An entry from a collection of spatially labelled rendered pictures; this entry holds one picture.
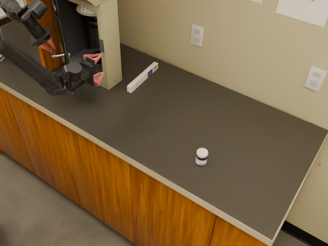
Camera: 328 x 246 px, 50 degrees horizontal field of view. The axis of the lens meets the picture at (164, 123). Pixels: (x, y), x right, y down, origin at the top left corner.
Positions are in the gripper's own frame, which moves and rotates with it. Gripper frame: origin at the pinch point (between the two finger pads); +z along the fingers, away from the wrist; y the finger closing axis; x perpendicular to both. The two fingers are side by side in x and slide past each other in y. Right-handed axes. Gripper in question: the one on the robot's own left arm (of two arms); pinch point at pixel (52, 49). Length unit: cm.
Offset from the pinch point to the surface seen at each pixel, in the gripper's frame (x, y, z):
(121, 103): 17.4, -13.3, 35.3
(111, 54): 2.1, -21.5, 17.7
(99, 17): 3.5, -26.8, -3.4
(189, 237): 78, -11, 76
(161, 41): -18, -47, 41
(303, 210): 71, -71, 136
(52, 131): 5.3, 28.3, 37.9
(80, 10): -8.7, -20.5, -4.9
